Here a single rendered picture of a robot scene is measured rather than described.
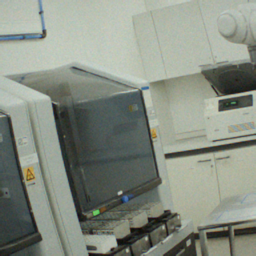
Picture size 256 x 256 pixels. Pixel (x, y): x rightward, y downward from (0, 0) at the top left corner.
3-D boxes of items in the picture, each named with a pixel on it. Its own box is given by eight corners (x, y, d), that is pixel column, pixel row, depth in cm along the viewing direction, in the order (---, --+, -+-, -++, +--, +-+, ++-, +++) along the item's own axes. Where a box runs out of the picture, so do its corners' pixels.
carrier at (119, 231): (127, 233, 199) (123, 221, 198) (131, 233, 198) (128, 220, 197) (112, 241, 189) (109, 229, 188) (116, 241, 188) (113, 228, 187)
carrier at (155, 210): (161, 213, 224) (159, 201, 224) (164, 213, 223) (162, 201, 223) (148, 220, 215) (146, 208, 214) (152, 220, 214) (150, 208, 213)
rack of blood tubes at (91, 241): (50, 253, 190) (46, 240, 189) (64, 246, 198) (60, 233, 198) (105, 256, 174) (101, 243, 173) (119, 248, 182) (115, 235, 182)
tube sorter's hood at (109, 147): (2, 219, 200) (-27, 84, 196) (77, 191, 251) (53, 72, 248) (85, 221, 172) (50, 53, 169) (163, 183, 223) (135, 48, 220)
